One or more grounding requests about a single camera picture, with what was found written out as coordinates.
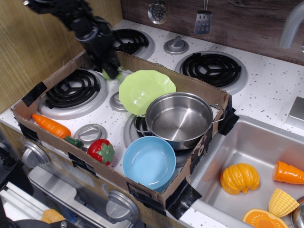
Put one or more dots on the grey block right edge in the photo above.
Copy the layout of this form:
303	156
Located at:
295	117

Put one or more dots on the light blue plastic bowl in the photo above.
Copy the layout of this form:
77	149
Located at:
149	161

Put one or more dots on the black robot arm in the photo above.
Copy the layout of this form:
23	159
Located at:
92	32

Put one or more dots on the silver faucet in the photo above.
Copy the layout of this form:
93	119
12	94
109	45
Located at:
291	26

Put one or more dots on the orange toy pumpkin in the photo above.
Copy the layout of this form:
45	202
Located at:
239	178

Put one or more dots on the silver oven knob left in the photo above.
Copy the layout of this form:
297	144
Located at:
34	155

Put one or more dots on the red toy strawberry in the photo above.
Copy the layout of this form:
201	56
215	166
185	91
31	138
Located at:
102	150

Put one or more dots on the orange toy carrot half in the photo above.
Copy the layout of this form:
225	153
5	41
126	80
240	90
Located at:
286	173

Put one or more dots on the silver knob back centre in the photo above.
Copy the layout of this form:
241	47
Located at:
176	46

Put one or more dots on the stainless steel pot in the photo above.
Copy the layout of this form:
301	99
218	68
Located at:
181	119

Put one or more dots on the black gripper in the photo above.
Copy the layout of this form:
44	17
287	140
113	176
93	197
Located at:
100	47

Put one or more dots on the back left black burner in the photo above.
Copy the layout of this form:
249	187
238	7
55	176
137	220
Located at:
134	42

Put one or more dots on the yellow toy corn piece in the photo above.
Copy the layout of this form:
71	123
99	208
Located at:
281	203

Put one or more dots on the silver object in sink corner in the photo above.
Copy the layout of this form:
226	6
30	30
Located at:
297	216

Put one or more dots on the hanging silver strainer ladle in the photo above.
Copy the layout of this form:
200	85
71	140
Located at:
158	12

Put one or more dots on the orange object bottom left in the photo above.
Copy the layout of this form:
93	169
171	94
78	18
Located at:
51	216

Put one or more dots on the silver oven knob right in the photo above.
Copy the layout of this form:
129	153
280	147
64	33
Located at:
120	208

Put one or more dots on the hanging grey toy spatula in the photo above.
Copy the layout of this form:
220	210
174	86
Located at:
203	20

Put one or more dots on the back right black burner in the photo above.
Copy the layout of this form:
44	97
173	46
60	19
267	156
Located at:
216	68

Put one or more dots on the light green plastic plate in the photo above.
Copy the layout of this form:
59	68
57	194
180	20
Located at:
139	89

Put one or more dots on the silver oven knob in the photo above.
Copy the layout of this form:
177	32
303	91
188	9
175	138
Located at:
120	208
34	155

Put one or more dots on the front left black burner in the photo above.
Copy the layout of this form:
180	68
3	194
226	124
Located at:
79	94

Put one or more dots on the cardboard fence box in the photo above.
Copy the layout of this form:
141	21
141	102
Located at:
177	196

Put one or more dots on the silver oven door handle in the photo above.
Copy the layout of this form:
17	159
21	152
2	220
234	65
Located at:
86	205

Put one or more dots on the silver knob near strawberry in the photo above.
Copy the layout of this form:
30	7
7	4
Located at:
89	133

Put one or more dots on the green toy broccoli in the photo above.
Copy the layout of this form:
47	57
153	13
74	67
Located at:
119	76

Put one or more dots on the stainless steel sink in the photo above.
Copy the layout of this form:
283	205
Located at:
252	142

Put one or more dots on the orange toy citrus slice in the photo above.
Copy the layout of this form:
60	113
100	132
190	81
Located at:
259	218

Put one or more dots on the silver knob inside box centre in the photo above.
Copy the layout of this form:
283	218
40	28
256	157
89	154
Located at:
116	104

